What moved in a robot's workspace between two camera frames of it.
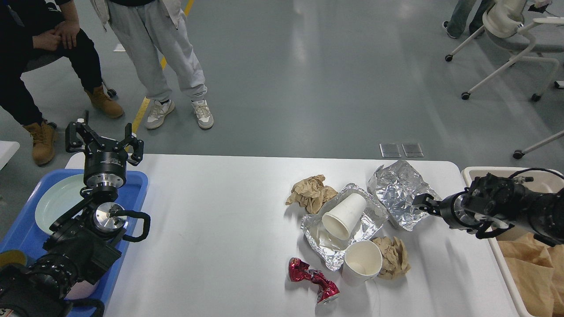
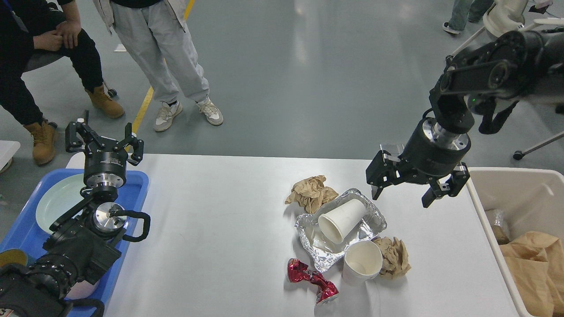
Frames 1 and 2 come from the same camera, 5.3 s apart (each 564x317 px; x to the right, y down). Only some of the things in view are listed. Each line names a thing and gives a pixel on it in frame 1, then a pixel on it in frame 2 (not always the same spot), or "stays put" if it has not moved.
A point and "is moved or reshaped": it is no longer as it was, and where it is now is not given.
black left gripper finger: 73,142 stays put
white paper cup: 340,220 is moved or reshaped
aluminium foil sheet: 394,186 is moved or reshaped
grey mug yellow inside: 12,256 stays put
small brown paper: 395,258 stays put
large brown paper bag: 537,269 stays put
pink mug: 81,290 stays put
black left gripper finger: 134,146 stays put
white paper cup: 362,261 stays put
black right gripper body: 456,216 → 430,153
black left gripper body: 105,164 stays put
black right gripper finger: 425,201 → 381,171
